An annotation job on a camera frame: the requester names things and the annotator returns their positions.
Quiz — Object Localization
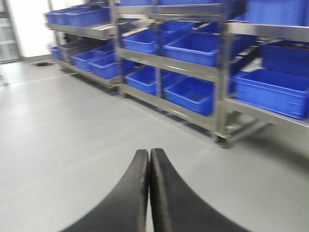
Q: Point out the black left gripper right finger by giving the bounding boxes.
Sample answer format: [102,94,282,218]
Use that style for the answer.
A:
[149,148,246,232]

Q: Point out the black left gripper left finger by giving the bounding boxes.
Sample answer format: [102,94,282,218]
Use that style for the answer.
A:
[63,149,149,232]

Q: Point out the steel shelf rack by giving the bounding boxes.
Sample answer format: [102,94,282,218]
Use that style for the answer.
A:
[110,0,309,147]
[44,0,155,89]

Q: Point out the left steel shelf rack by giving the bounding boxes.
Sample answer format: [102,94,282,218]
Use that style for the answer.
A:
[44,0,155,89]

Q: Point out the blue plastic bin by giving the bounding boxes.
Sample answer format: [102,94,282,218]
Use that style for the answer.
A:
[89,53,137,80]
[235,69,309,119]
[121,29,181,55]
[163,77,214,116]
[64,6,111,27]
[163,32,256,67]
[124,65,179,96]

